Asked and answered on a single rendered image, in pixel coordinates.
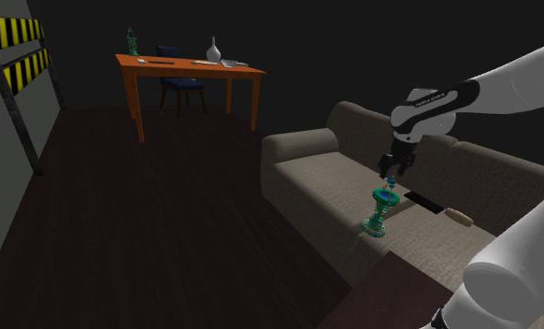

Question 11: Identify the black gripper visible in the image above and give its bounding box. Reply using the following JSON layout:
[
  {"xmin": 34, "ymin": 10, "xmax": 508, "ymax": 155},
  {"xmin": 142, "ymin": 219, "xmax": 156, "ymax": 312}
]
[{"xmin": 378, "ymin": 137, "xmax": 419, "ymax": 179}]

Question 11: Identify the green blue ornate figure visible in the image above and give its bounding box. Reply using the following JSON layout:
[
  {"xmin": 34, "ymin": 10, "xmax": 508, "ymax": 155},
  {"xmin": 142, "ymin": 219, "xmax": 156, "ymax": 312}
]
[{"xmin": 361, "ymin": 175, "xmax": 402, "ymax": 239}]

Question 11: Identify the black flat remote control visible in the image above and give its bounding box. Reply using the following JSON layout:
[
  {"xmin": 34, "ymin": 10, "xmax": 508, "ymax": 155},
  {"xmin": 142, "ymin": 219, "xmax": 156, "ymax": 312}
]
[{"xmin": 403, "ymin": 191, "xmax": 445, "ymax": 215}]

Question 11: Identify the beige fabric sofa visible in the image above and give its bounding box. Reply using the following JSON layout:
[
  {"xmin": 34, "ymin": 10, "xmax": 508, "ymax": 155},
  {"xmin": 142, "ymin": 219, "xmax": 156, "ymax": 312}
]
[{"xmin": 260, "ymin": 100, "xmax": 544, "ymax": 329}]

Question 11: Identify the tan wooden cylinder tool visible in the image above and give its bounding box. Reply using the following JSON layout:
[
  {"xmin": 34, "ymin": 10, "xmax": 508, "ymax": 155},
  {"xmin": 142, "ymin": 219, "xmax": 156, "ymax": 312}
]
[{"xmin": 444, "ymin": 207, "xmax": 475, "ymax": 227}]

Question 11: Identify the dark blue chair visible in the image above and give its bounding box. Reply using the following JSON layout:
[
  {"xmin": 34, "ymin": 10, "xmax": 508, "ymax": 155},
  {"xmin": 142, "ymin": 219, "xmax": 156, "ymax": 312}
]
[{"xmin": 155, "ymin": 45, "xmax": 208, "ymax": 120}]

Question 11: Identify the orange wooden table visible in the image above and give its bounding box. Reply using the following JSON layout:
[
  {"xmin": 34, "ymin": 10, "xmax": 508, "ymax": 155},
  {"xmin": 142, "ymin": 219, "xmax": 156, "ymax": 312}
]
[{"xmin": 115, "ymin": 27, "xmax": 267, "ymax": 144}]

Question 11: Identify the yellow black striped barrier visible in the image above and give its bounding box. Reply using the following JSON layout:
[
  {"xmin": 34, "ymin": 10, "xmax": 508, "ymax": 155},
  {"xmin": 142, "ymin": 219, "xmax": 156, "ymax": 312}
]
[{"xmin": 0, "ymin": 16, "xmax": 66, "ymax": 177}]

